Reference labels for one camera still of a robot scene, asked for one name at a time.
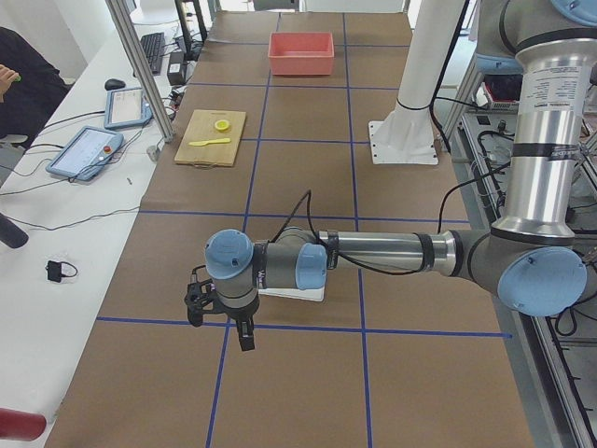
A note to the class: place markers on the person in black shirt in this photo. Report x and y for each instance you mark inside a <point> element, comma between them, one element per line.
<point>31,88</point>

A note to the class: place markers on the far blue teach pendant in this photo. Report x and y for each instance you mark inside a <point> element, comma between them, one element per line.
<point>126,108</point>

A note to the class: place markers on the blue teach pendant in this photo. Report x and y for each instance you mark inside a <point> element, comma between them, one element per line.
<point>86,154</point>
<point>126,108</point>

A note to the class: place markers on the near blue teach pendant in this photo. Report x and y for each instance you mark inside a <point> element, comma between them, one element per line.
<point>86,154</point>

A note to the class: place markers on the red cylinder bottle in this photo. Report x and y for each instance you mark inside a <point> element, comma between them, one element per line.
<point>21,426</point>

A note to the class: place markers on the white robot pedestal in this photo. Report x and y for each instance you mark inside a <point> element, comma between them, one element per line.
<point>406,135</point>

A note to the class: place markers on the black keyboard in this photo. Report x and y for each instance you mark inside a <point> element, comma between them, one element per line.
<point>153,46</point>

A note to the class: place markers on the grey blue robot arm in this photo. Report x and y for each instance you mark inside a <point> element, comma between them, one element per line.
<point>526,259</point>

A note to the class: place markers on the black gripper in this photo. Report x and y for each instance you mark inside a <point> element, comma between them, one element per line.
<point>241,317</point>

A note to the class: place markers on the yellow plastic knife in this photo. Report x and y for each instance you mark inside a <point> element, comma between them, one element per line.
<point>203,143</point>

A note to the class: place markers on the white rack base tray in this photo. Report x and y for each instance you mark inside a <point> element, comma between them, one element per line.
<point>289,289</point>

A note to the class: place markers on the black power adapter box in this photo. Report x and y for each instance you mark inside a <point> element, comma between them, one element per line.
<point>177,68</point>

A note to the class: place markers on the aluminium frame post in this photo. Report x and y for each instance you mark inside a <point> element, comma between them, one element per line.
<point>131,43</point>

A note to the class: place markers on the pink plastic bin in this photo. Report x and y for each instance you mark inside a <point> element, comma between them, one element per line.
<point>301,54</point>

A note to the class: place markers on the bamboo cutting board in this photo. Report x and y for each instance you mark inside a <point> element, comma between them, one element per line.
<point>201,127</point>

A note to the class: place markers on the small black clip gadget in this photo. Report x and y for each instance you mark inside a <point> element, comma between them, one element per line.
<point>60,270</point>

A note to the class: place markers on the yellow lemon slice toy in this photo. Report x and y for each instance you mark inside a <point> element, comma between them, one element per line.
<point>222,125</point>

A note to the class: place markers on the black computer mouse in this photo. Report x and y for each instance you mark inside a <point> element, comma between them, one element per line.
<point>114,84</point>

